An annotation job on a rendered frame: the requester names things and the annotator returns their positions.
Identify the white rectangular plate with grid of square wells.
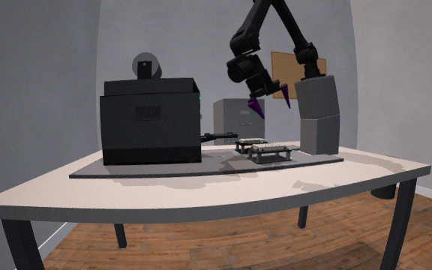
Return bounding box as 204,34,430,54
252,143,287,152

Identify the grey roll on black bracket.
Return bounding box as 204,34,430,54
132,52,162,79

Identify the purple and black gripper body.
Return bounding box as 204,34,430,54
248,68,287,103

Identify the black rectangular frame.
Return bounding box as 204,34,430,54
235,141,270,154

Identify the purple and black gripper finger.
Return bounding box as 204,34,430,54
281,85,290,108
248,98,265,119

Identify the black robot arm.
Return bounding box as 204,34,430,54
226,0,326,98

